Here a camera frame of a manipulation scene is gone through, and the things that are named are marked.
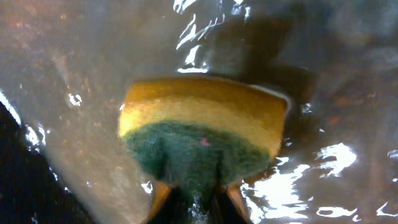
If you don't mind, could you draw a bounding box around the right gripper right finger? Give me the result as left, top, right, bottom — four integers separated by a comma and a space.
214, 185, 252, 224

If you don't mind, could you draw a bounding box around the black rectangular water tray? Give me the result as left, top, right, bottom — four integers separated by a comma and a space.
1, 1, 397, 223

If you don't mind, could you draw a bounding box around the green and yellow sponge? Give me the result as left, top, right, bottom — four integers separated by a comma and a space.
118, 77, 292, 198

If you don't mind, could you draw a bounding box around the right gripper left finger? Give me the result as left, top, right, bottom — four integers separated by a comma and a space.
144, 182, 184, 224

